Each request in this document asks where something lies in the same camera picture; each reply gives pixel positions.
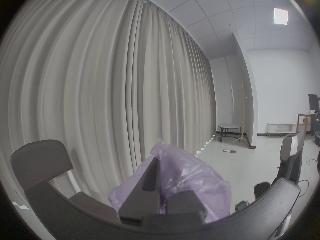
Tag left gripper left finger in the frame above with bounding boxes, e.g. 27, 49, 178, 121
118, 156, 160, 226

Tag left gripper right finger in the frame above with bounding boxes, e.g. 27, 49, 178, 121
165, 190, 208, 224

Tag purple plastic bag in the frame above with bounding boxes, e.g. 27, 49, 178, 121
108, 139, 232, 224

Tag crumpled black plastic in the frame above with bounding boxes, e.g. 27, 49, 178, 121
253, 182, 271, 199

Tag round table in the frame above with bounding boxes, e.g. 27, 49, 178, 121
217, 123, 241, 142

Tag dark grey chair white legs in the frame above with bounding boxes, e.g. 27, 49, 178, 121
10, 139, 117, 217

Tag wooden coat stand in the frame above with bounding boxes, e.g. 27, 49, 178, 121
232, 82, 250, 148

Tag white curtain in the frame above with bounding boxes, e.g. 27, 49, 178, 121
126, 0, 217, 182
0, 0, 131, 209

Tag low white cabinet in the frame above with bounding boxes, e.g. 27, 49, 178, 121
266, 122, 298, 138

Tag wooden table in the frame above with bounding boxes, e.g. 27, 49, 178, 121
297, 113, 316, 136

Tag square ceiling light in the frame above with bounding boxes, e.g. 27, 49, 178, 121
274, 8, 289, 25

